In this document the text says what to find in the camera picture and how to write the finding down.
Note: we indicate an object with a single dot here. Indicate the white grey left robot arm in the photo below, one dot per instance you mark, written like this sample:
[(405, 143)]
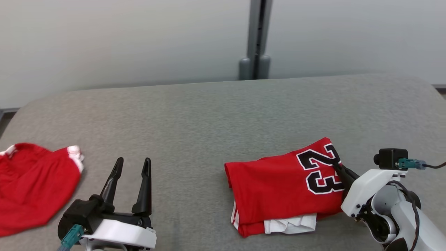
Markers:
[(104, 248)]

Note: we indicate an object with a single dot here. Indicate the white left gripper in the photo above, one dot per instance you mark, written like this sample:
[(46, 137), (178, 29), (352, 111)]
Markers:
[(122, 233)]

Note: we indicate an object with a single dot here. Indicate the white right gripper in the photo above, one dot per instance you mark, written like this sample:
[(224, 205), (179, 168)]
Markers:
[(362, 188)]

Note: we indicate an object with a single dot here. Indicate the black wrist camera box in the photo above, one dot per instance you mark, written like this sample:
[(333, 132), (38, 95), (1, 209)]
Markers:
[(390, 158), (83, 212)]

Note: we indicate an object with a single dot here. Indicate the grey partition post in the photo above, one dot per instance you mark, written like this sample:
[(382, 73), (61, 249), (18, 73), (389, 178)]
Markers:
[(259, 28)]

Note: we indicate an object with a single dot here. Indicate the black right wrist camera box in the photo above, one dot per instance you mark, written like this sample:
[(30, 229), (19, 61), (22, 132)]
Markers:
[(390, 158)]

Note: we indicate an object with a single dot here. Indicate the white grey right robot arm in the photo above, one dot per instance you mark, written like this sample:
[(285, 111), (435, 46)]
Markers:
[(407, 223)]

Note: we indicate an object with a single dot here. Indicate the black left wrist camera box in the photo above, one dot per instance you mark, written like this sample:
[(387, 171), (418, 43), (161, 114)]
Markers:
[(83, 212)]

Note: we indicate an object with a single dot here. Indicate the grey cylindrical post foot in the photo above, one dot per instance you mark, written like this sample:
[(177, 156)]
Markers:
[(264, 68), (244, 69)]

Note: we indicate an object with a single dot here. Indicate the red jersey with white sleeves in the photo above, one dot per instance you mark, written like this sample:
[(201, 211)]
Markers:
[(271, 188)]

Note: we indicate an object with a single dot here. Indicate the red shorts with white stripes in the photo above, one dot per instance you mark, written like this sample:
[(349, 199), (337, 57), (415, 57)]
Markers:
[(31, 188)]

